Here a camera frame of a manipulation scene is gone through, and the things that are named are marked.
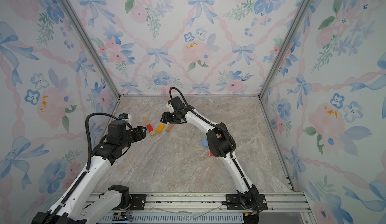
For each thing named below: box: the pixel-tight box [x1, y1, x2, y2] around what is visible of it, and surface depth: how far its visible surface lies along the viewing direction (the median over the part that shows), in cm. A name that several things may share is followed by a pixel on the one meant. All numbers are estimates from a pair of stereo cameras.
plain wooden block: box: [165, 123, 174, 133], surface depth 103 cm
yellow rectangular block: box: [156, 123, 165, 134], surface depth 102 cm
